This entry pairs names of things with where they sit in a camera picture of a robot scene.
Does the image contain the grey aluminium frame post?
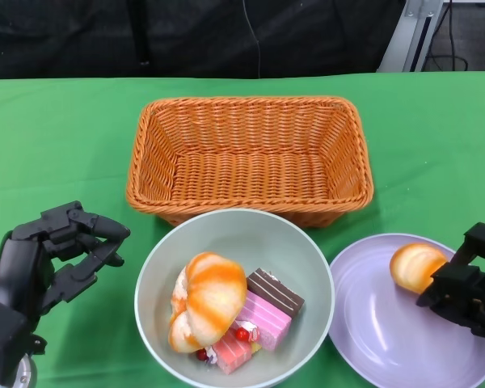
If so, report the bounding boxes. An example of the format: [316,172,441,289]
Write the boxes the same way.
[374,0,445,74]

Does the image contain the black floor cable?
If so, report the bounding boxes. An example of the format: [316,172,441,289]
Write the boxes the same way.
[425,0,470,72]

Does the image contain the lavender round plate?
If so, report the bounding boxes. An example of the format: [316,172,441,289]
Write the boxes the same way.
[327,233,485,388]

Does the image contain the chocolate layered cake slice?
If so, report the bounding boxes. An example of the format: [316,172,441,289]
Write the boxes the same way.
[246,267,306,318]

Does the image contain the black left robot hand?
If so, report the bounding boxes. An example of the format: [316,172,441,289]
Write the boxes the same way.
[0,200,132,321]

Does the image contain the orange wicker basket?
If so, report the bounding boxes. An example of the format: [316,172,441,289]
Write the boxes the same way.
[124,95,374,229]

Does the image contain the red cake with cherries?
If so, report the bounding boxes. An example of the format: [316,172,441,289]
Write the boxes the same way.
[195,318,263,375]

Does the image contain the black fabric backdrop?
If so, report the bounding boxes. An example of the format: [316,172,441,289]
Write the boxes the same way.
[0,0,406,81]

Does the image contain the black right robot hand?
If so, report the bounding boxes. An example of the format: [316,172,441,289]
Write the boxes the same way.
[415,221,485,340]

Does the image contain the orange striped bread roll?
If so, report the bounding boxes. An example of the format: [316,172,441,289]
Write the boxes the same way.
[389,242,449,294]
[167,251,249,355]

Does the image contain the pink layered cake slice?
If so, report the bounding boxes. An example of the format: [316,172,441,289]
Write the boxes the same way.
[235,290,294,351]

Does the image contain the grey round bowl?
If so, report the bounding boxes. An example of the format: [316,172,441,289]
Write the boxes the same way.
[133,208,335,388]

